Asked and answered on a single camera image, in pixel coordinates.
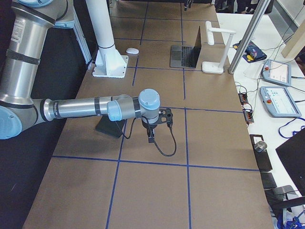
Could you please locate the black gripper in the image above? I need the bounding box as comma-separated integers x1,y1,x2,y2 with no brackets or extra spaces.
142,108,173,143

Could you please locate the dark grey laptop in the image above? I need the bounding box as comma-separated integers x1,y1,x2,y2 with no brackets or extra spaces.
170,26,202,69

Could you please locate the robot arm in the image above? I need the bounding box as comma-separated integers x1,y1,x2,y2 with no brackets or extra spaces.
184,0,193,11
0,0,173,143

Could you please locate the dark grey mouse pad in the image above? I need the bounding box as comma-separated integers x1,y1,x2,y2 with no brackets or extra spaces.
95,116,126,138

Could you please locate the white computer mouse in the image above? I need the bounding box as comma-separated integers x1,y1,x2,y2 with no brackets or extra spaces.
126,48,139,54

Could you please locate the white desk lamp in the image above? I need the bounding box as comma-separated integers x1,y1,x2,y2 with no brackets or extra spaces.
202,21,237,74

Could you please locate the silver metal cylinder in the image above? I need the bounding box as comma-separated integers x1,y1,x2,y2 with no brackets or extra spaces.
254,141,267,153

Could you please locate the space themed blue booklet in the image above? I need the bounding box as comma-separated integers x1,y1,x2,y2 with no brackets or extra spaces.
243,41,267,63

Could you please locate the near teach pendant tablet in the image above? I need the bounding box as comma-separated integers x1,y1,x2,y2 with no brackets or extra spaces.
259,86,302,118

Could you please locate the teach pendant tablet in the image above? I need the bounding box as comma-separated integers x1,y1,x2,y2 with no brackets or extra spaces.
259,86,302,118
262,60,291,86

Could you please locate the far teach pendant tablet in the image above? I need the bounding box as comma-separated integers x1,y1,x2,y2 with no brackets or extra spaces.
262,60,291,86

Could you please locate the white pedestal column mount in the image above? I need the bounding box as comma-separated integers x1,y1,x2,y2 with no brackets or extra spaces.
86,0,129,78

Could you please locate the blue lanyard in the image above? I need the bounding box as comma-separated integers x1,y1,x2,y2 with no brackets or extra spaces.
278,116,305,138

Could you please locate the aluminium frame post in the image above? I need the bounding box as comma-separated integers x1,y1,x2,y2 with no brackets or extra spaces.
228,0,270,74

